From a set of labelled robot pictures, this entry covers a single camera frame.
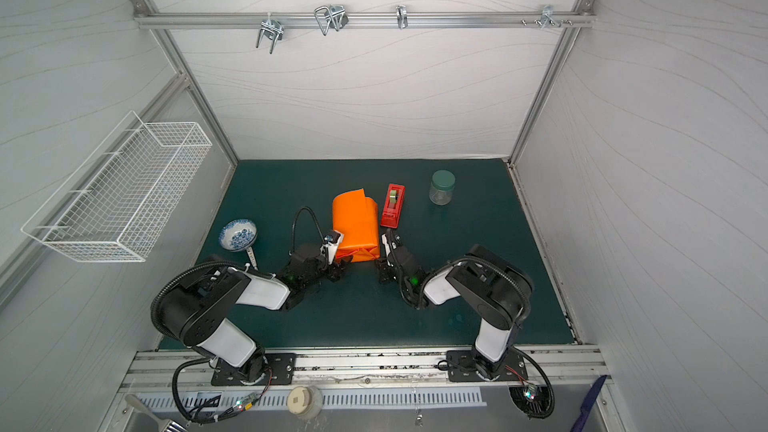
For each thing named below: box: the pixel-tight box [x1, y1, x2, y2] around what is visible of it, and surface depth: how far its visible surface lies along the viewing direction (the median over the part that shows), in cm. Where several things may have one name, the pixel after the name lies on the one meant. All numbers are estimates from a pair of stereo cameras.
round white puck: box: [287, 385, 323, 421], surface depth 62 cm
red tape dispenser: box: [380, 183, 406, 229], surface depth 103 cm
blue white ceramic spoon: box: [219, 219, 259, 271], surface depth 98 cm
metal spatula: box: [125, 394, 189, 432], surface depth 67 cm
